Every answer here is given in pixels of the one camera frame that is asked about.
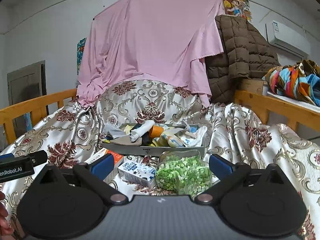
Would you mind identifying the wooden bed rail left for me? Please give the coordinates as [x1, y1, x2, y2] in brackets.
[0, 88, 76, 145]

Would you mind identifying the white milk carton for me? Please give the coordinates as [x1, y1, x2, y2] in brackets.
[118, 160, 156, 188]

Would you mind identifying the beige linen pouch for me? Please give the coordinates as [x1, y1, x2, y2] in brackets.
[110, 135, 142, 146]

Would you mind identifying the bag of green pieces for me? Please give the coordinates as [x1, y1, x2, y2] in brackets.
[155, 150, 213, 197]

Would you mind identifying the white gauze baby cloth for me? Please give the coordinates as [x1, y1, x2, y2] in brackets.
[178, 120, 207, 147]

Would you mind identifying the grey tray with cartoon lining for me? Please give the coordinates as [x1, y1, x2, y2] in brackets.
[102, 123, 205, 157]

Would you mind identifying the orange silicone cup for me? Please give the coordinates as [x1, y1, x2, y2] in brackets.
[149, 125, 164, 139]

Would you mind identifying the floral satin bedspread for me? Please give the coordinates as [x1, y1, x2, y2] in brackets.
[4, 80, 319, 239]

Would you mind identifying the person left hand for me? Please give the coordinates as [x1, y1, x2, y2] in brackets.
[0, 203, 14, 236]

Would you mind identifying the cartoon wall poster right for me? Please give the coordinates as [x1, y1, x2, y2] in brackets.
[223, 0, 252, 22]

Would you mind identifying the colourful striped fabric bundle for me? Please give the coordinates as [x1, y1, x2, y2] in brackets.
[263, 60, 319, 106]

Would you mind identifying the grey face mask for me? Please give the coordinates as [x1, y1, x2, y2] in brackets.
[103, 123, 126, 139]

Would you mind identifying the grey cloth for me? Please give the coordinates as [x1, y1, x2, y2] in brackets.
[130, 120, 155, 142]

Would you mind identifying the pink hanging sheet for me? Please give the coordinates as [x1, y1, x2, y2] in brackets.
[77, 0, 223, 106]

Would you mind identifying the brown quilted jacket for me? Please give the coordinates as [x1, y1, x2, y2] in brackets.
[205, 15, 280, 103]

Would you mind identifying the white shelf board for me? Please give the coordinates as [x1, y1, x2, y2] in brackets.
[266, 91, 320, 113]

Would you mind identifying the colourful wall poster left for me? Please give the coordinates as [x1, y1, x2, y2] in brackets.
[76, 38, 86, 74]

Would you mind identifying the striped pastel sock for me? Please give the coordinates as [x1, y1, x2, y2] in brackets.
[158, 129, 184, 147]

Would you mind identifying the grey wall cabinet door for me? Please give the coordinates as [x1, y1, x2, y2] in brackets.
[6, 60, 49, 138]

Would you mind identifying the orange white box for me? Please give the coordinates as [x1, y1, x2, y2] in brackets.
[85, 148, 124, 184]

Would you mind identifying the white air conditioner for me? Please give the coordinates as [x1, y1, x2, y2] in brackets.
[265, 20, 311, 59]

